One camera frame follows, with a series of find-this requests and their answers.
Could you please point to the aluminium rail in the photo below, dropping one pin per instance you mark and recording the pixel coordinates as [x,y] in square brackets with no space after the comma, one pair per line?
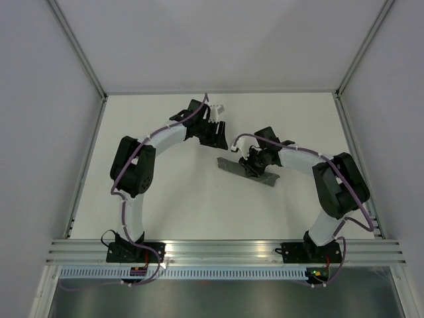
[84,168]
[359,252]
[355,152]

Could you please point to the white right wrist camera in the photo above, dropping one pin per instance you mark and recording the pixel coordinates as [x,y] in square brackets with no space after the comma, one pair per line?
[241,145]

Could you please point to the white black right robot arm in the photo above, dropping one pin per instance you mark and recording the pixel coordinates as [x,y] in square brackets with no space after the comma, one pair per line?
[340,187]

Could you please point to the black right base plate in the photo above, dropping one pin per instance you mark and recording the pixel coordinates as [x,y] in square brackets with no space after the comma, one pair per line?
[305,253]

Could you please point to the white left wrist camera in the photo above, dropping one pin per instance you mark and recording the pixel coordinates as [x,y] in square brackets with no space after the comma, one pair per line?
[215,111]

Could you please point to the white slotted cable duct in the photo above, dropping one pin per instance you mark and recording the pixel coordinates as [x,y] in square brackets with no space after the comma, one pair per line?
[186,272]

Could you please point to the aluminium right side rail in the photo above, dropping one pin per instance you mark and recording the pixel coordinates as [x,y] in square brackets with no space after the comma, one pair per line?
[355,152]

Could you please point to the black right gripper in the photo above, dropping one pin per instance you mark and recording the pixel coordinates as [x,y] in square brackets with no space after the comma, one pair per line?
[248,166]

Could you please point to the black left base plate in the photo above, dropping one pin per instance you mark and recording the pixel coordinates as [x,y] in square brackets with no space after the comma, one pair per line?
[126,253]

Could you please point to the aluminium frame post right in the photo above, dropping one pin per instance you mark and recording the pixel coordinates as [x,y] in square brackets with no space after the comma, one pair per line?
[377,24]

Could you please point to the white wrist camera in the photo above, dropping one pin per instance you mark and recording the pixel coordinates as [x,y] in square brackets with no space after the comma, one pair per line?
[241,145]
[215,111]

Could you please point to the aluminium frame post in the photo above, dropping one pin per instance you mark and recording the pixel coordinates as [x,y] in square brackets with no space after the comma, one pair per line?
[75,45]
[377,24]

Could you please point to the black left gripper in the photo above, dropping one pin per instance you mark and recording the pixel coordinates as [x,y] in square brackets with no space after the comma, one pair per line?
[218,141]

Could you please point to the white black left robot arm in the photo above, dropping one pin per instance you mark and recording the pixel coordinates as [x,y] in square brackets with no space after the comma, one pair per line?
[132,170]

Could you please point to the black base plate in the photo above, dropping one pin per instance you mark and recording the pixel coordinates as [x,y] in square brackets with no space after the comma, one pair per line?
[126,253]
[305,253]

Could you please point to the aluminium left side rail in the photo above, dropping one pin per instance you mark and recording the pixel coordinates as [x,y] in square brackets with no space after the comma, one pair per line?
[84,168]

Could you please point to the grey cloth napkin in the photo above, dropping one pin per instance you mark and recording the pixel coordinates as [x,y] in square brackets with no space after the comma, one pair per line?
[266,178]

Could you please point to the aluminium frame post left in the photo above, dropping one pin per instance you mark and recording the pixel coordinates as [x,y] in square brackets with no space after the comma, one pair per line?
[75,45]

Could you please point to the aluminium front rail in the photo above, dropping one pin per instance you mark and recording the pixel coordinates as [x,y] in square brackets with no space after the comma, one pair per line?
[359,252]

